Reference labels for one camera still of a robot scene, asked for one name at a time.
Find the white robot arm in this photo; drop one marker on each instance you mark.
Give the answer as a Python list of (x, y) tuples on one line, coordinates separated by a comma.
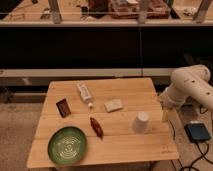
[(187, 82)]

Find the dark brown eraser block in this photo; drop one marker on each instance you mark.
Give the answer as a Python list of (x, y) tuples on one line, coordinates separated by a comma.
[(63, 108)]

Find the pale rectangular sponge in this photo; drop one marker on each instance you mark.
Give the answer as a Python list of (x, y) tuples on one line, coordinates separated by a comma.
[(113, 105)]

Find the white squeeze bottle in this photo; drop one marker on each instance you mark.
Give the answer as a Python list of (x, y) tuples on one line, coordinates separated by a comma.
[(85, 94)]

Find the wooden slat table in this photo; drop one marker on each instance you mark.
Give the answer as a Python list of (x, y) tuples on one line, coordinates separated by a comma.
[(120, 144)]

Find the red brown chili pepper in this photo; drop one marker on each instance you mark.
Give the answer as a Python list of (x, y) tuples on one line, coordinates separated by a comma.
[(96, 127)]

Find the green ribbed plate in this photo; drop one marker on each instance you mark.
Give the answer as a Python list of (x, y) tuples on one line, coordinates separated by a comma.
[(67, 146)]

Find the black power box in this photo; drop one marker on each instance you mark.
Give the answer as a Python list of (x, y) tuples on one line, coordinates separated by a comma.
[(197, 132)]

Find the long workbench shelf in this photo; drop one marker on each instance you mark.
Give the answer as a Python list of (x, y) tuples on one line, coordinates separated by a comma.
[(105, 13)]

